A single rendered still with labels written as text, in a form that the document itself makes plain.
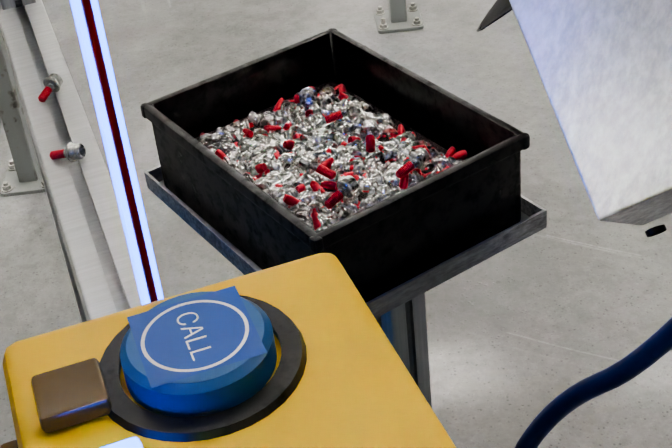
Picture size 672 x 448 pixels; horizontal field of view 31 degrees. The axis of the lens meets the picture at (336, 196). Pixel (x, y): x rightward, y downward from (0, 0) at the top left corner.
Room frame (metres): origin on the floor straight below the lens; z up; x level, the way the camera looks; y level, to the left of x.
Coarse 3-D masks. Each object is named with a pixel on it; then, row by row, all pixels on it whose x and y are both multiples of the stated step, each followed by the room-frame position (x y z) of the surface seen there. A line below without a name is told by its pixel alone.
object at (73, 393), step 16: (64, 368) 0.24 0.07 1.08; (80, 368) 0.24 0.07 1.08; (96, 368) 0.23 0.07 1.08; (32, 384) 0.23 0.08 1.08; (48, 384) 0.23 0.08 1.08; (64, 384) 0.23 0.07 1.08; (80, 384) 0.23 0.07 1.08; (96, 384) 0.23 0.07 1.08; (48, 400) 0.22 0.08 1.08; (64, 400) 0.22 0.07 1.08; (80, 400) 0.22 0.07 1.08; (96, 400) 0.22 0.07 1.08; (48, 416) 0.22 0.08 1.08; (64, 416) 0.22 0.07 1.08; (80, 416) 0.22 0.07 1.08; (96, 416) 0.22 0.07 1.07; (48, 432) 0.22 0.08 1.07
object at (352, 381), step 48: (240, 288) 0.27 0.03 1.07; (288, 288) 0.27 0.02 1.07; (336, 288) 0.26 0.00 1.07; (48, 336) 0.26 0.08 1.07; (96, 336) 0.25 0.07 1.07; (288, 336) 0.24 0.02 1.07; (336, 336) 0.24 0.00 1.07; (384, 336) 0.24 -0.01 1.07; (288, 384) 0.22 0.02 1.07; (336, 384) 0.22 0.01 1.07; (384, 384) 0.22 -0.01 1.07; (96, 432) 0.22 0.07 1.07; (144, 432) 0.21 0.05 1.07; (192, 432) 0.21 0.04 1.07; (240, 432) 0.21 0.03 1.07; (288, 432) 0.21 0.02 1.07; (336, 432) 0.21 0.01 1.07; (384, 432) 0.21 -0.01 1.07; (432, 432) 0.20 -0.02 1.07
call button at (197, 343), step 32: (128, 320) 0.25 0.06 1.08; (160, 320) 0.25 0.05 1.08; (192, 320) 0.24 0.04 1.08; (224, 320) 0.24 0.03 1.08; (256, 320) 0.24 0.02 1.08; (128, 352) 0.23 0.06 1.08; (160, 352) 0.23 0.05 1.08; (192, 352) 0.23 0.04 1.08; (224, 352) 0.23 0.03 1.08; (256, 352) 0.23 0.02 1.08; (128, 384) 0.23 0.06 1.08; (160, 384) 0.22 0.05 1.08; (192, 384) 0.22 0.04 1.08; (224, 384) 0.22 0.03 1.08; (256, 384) 0.23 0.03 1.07; (192, 416) 0.22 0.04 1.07
